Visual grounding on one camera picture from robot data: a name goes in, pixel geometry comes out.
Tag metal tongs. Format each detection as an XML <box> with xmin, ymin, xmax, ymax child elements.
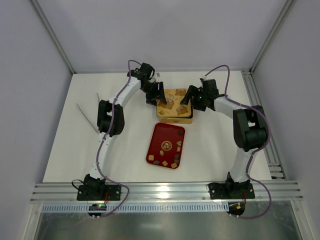
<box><xmin>76</xmin><ymin>92</ymin><xmax>101</xmax><ymax>134</ymax></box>

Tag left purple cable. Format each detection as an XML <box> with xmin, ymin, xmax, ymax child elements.
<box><xmin>95</xmin><ymin>59</ymin><xmax>156</xmax><ymax>217</ymax></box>

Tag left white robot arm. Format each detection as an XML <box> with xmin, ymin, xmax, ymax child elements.
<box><xmin>77</xmin><ymin>60</ymin><xmax>166</xmax><ymax>201</ymax></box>

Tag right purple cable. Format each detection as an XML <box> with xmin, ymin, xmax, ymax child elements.
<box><xmin>204</xmin><ymin>65</ymin><xmax>273</xmax><ymax>220</ymax></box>

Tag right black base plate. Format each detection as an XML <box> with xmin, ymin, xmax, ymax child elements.
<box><xmin>208</xmin><ymin>182</ymin><xmax>256</xmax><ymax>200</ymax></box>

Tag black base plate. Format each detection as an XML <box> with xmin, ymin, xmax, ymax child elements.
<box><xmin>208</xmin><ymin>182</ymin><xmax>256</xmax><ymax>200</ymax></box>
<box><xmin>76</xmin><ymin>184</ymin><xmax>121</xmax><ymax>201</ymax></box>

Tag red tray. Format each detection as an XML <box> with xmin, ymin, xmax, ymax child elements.
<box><xmin>145</xmin><ymin>122</ymin><xmax>186</xmax><ymax>170</ymax></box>

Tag aluminium front rail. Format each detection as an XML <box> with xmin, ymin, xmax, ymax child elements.
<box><xmin>30</xmin><ymin>180</ymin><xmax>303</xmax><ymax>214</ymax></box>

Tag purple cable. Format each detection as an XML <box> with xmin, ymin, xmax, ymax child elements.
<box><xmin>95</xmin><ymin>59</ymin><xmax>156</xmax><ymax>217</ymax></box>
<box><xmin>204</xmin><ymin>65</ymin><xmax>273</xmax><ymax>220</ymax></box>

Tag gold chocolate box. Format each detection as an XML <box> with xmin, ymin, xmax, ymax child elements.
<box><xmin>157</xmin><ymin>111</ymin><xmax>194</xmax><ymax>125</ymax></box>

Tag silver tin lid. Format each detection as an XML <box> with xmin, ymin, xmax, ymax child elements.
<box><xmin>156</xmin><ymin>88</ymin><xmax>192</xmax><ymax>118</ymax></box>

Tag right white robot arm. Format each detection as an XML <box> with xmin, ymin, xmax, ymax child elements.
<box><xmin>180</xmin><ymin>79</ymin><xmax>269</xmax><ymax>200</ymax></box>

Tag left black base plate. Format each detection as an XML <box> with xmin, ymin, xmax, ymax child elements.
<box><xmin>76</xmin><ymin>184</ymin><xmax>121</xmax><ymax>201</ymax></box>

